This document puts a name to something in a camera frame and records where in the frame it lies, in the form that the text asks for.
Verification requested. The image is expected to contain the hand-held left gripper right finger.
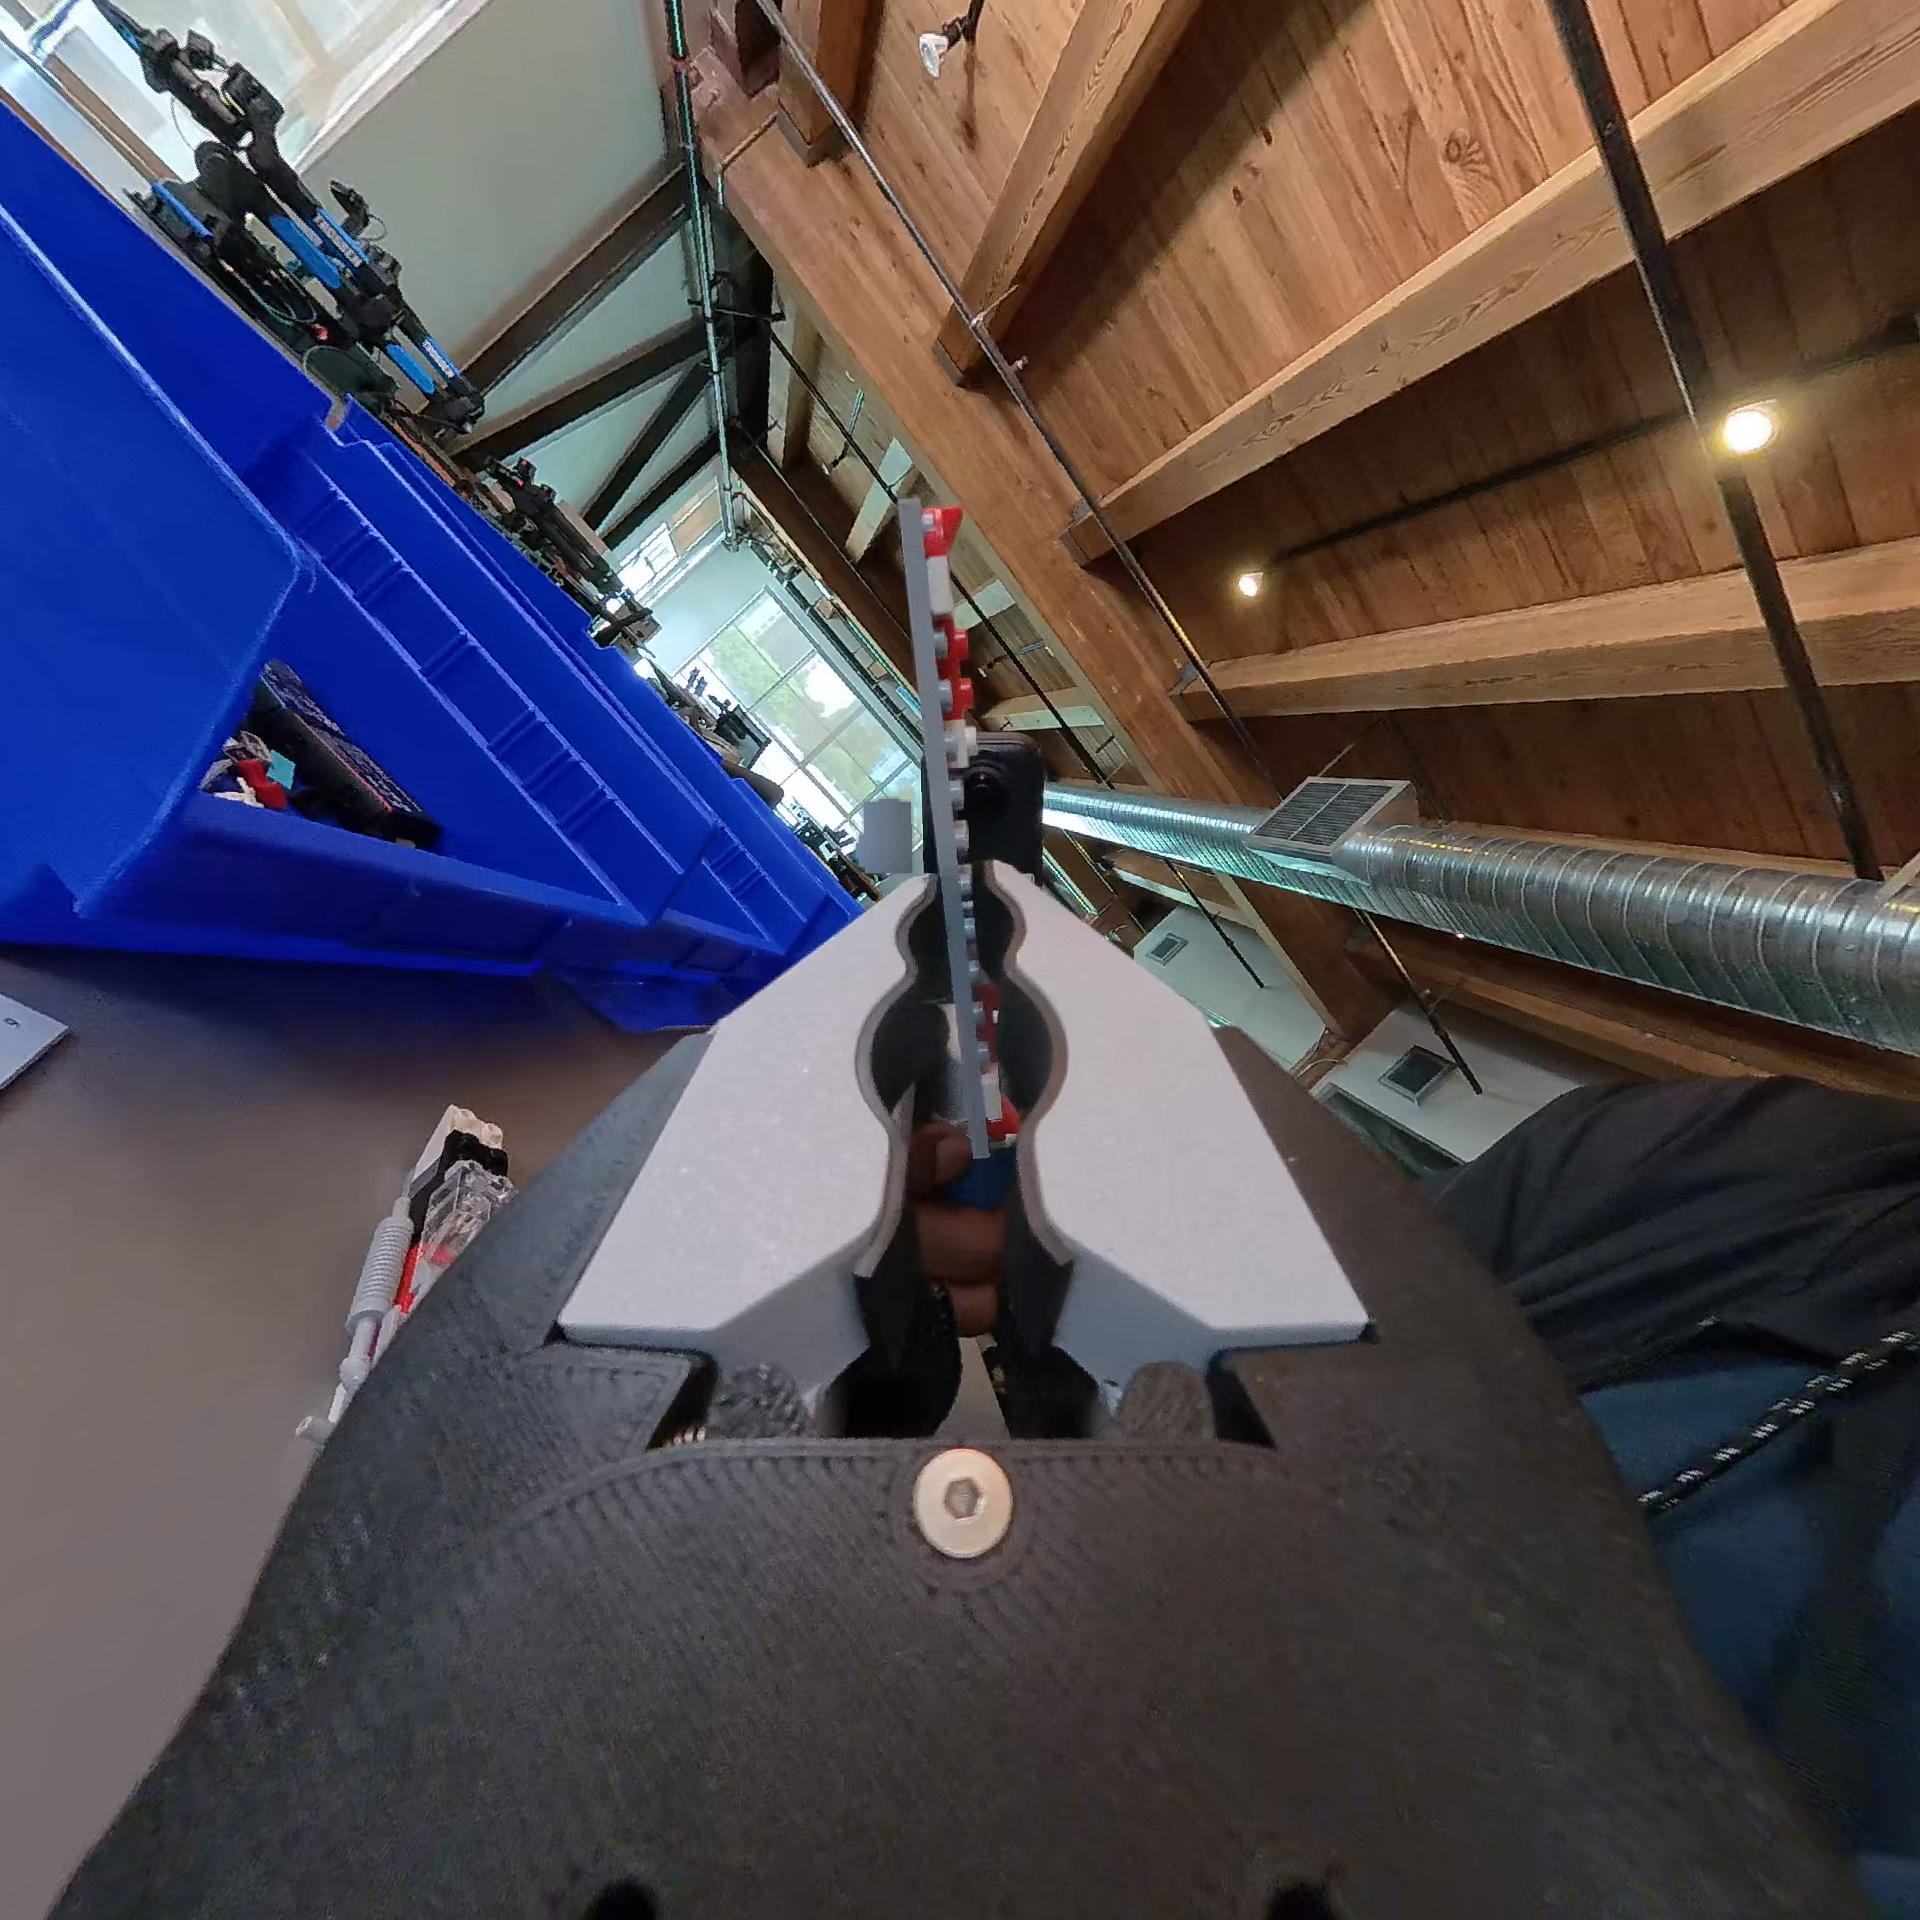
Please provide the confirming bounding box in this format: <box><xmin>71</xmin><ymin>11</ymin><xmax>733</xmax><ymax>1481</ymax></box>
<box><xmin>975</xmin><ymin>867</ymin><xmax>1374</xmax><ymax>1433</ymax></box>

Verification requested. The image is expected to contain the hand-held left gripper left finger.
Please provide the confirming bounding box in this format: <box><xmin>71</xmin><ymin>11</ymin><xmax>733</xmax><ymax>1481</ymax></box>
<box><xmin>550</xmin><ymin>879</ymin><xmax>944</xmax><ymax>1427</ymax></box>

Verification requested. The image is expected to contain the grey red toy brick plate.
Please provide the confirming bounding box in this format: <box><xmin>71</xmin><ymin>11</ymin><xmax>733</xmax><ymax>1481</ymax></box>
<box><xmin>895</xmin><ymin>503</ymin><xmax>1024</xmax><ymax>1163</ymax></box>

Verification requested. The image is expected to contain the person's right hand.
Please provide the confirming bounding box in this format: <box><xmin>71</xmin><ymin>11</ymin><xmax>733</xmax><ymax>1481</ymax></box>
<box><xmin>903</xmin><ymin>1123</ymin><xmax>1007</xmax><ymax>1339</ymax></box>

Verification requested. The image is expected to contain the large paned window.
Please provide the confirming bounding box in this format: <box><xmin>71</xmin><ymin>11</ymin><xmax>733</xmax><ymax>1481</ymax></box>
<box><xmin>666</xmin><ymin>592</ymin><xmax>917</xmax><ymax>818</ymax></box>

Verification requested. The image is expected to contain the black white toy brick vehicle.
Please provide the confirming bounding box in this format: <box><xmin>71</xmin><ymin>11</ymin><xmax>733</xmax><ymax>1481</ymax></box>
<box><xmin>293</xmin><ymin>1103</ymin><xmax>518</xmax><ymax>1449</ymax></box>

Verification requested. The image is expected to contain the person's torso in blue hoodie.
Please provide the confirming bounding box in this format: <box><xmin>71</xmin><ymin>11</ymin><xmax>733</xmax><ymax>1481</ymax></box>
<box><xmin>1575</xmin><ymin>1320</ymin><xmax>1920</xmax><ymax>1920</ymax></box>

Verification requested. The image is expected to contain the black steel pole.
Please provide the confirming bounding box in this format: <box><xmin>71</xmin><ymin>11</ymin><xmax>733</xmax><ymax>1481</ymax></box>
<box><xmin>1544</xmin><ymin>0</ymin><xmax>1884</xmax><ymax>886</ymax></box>

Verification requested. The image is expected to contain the duct vent grille box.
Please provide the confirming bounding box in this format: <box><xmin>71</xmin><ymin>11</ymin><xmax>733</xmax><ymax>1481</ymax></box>
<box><xmin>1248</xmin><ymin>775</ymin><xmax>1422</xmax><ymax>865</ymax></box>

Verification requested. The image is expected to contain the silver metal air duct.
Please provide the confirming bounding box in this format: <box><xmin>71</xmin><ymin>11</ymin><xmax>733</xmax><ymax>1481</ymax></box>
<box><xmin>1034</xmin><ymin>777</ymin><xmax>1920</xmax><ymax>1058</ymax></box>

